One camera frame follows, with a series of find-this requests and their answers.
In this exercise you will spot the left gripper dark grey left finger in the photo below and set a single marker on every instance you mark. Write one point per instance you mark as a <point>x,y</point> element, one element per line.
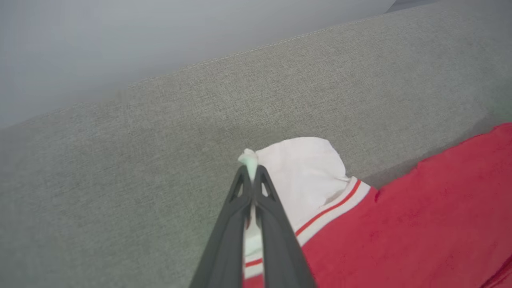
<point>226,240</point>

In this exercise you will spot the grey fabric sofa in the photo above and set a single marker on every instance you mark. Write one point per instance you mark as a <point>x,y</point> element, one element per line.
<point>160,160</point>

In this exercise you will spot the red and white Bulls jersey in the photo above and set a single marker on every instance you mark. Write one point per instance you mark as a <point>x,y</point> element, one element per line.
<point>400,232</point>

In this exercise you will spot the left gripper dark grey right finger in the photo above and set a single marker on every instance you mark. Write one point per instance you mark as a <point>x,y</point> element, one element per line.
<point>280,248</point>

